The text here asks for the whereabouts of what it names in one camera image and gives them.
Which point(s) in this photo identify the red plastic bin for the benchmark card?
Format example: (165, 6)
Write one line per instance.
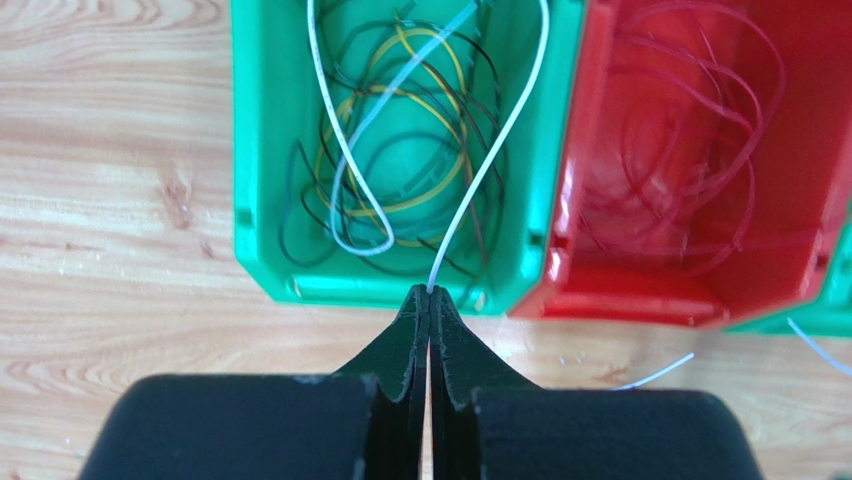
(706, 174)

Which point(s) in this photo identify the right green plastic bin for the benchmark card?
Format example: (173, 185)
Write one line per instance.
(829, 315)

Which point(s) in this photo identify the left green plastic bin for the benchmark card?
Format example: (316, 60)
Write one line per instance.
(384, 144)

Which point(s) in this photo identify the green plastic bin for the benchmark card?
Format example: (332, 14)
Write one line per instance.
(829, 315)
(384, 144)

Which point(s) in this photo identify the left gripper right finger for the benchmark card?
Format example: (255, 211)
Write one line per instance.
(491, 422)

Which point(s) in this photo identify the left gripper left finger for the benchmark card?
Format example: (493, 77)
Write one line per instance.
(362, 421)

